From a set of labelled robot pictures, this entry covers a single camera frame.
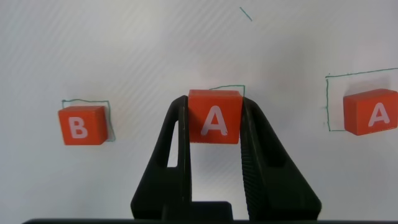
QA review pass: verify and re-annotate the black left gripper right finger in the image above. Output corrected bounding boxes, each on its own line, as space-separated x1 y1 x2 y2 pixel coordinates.
238 96 323 221

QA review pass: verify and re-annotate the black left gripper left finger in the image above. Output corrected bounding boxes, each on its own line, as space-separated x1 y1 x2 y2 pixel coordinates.
130 95 234 221

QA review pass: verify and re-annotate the orange letter A block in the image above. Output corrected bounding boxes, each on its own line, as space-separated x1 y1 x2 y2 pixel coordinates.
187 89 244 145
343 88 398 136

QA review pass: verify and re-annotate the orange letter B block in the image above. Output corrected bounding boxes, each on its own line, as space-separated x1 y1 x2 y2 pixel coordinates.
57 105 109 146

